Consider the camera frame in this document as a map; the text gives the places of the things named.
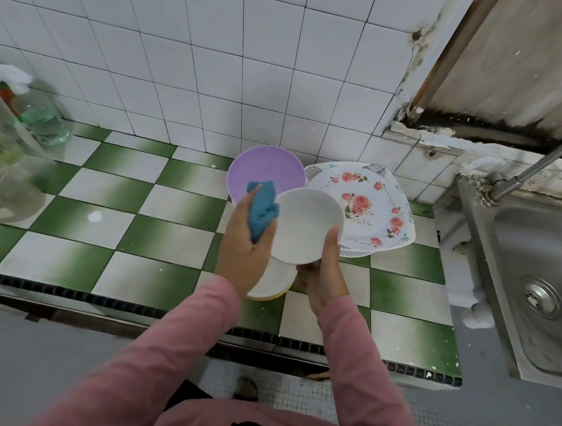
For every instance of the person's right hand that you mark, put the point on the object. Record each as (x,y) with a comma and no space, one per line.
(326,279)

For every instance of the person's left hand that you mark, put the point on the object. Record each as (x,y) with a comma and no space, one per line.
(242,256)

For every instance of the floral plate stack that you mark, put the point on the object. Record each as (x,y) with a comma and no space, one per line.
(356,252)

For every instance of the stack of white bowls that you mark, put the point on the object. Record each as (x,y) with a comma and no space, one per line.
(277,279)

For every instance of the blue cleaning cloth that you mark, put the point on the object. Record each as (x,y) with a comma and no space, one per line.
(262,208)

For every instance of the purple plastic bowl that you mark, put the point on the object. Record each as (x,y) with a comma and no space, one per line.
(266,164)

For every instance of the person's left forearm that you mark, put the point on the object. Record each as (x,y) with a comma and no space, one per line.
(137,365)

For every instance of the person's right forearm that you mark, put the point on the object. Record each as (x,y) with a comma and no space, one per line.
(378,388)

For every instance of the person's right leg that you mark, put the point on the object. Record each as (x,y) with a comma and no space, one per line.
(246,387)

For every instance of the person's leg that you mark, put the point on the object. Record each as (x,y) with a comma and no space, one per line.
(246,387)
(189,395)

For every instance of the green checkered tile countertop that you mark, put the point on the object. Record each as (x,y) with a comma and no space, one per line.
(111,224)

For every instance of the person's left leg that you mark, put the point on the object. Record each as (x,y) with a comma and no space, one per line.
(189,395)

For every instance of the stainless steel sink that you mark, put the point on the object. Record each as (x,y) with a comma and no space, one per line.
(551,286)

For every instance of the clear bottle with green liquid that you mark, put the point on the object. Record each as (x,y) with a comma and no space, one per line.
(44,120)

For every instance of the chrome faucet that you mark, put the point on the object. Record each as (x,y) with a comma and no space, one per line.
(544,161)

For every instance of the weathered wooden board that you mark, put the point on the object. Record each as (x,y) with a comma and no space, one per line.
(534,56)

